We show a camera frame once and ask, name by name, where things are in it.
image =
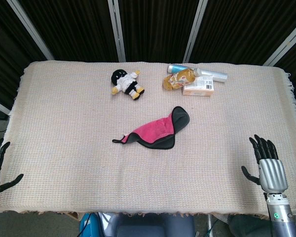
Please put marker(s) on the blue and white tube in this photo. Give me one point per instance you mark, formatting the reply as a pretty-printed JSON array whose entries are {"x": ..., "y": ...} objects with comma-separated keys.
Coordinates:
[{"x": 176, "y": 67}]

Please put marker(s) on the pink and black cloth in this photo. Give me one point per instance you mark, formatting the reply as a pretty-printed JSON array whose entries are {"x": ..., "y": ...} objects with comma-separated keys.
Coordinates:
[{"x": 153, "y": 130}]

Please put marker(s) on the blue plastic object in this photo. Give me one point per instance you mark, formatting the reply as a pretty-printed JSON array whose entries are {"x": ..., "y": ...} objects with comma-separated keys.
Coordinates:
[{"x": 87, "y": 225}]

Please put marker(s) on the black white plush doll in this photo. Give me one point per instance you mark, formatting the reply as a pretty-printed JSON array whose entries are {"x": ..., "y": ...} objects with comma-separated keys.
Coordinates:
[{"x": 127, "y": 82}]

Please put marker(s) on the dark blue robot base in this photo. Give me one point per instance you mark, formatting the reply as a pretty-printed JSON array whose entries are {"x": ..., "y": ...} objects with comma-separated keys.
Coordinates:
[{"x": 155, "y": 227}]

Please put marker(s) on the beige woven tablecloth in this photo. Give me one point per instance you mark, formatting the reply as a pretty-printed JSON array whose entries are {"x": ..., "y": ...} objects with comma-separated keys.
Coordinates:
[{"x": 88, "y": 160}]

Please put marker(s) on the yellow tea bottle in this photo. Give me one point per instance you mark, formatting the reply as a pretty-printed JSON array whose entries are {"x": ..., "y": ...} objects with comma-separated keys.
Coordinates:
[{"x": 180, "y": 77}]

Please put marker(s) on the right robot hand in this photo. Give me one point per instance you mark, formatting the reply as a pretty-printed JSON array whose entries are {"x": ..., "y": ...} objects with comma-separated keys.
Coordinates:
[{"x": 272, "y": 175}]

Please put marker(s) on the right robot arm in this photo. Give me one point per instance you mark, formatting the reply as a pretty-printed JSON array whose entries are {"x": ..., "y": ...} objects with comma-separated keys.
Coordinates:
[{"x": 281, "y": 219}]

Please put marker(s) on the peach face wash box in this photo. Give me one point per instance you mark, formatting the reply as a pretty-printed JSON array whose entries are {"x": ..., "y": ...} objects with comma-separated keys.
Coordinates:
[{"x": 199, "y": 89}]

